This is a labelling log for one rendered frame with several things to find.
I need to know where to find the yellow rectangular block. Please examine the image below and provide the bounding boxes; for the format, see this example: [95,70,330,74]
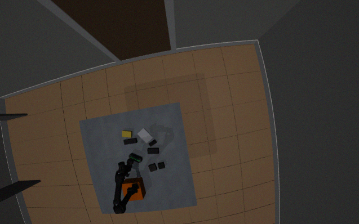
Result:
[122,130,132,137]

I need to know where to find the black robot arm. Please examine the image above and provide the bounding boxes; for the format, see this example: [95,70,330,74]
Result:
[113,162,139,214]

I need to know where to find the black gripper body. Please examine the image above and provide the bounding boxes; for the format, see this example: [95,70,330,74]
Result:
[125,159,134,177]

